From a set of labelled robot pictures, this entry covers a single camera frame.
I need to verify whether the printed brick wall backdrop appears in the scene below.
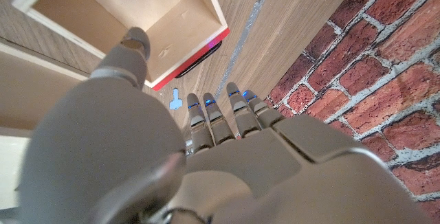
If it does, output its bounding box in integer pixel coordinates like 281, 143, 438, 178
263, 0, 440, 224

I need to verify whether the wooden drawer with red front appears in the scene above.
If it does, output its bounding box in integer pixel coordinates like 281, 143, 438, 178
12, 0, 230, 91

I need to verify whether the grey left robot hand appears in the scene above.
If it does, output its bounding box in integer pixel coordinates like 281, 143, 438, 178
15, 27, 435, 224

